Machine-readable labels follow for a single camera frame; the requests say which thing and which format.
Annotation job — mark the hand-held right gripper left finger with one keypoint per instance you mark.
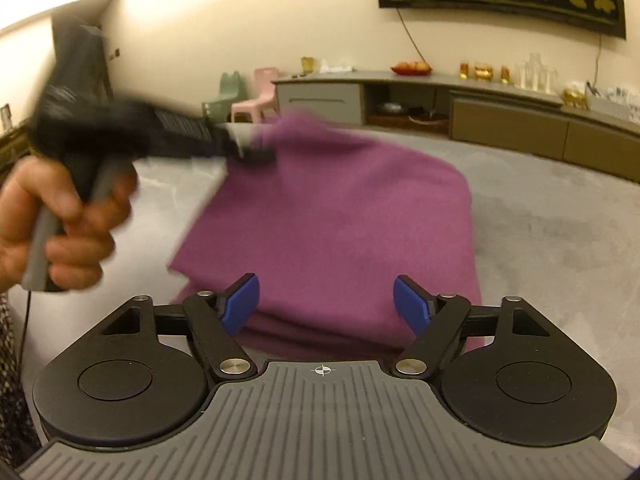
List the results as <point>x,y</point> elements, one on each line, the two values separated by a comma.
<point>242,302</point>

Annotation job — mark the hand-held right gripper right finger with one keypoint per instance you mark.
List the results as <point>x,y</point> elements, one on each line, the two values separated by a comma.
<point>410,305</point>

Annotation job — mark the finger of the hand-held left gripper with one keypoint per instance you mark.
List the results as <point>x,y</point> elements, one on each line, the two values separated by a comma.
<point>250,152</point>

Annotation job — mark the purple knit pants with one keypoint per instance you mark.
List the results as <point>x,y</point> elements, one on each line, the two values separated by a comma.
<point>340,220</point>

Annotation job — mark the person's left hand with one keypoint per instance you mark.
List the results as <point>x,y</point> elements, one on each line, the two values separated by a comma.
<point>20,195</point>

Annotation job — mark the green plastic child chair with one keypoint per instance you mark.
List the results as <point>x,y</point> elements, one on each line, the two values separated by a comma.
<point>225,100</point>

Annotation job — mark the pink plastic child chair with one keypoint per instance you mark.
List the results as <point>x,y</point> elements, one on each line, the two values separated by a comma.
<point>260,95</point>

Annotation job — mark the yellow glass vase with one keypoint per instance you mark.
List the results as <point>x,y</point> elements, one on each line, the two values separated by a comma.
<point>308,66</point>

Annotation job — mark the white items on cabinet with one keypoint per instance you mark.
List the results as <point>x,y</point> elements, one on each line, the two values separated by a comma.
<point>335,66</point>

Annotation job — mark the red fruit plate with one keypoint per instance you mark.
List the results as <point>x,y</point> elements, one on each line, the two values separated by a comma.
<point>411,68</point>

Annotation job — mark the long grey TV cabinet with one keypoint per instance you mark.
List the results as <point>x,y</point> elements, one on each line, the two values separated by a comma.
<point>510,120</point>

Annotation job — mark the small gold ornament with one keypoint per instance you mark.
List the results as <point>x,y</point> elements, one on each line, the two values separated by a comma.
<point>505,75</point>
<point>465,71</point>

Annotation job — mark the wide gold ornament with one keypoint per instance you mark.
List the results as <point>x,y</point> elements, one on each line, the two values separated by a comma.
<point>484,73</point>

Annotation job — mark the person's patterned clothing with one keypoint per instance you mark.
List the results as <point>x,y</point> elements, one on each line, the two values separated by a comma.
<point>10,385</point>

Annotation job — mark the group of clear glass cups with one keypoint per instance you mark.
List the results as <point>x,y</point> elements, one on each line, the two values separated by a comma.
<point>536,75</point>

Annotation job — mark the white storage box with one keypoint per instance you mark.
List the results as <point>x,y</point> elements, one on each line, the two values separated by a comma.
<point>612,102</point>

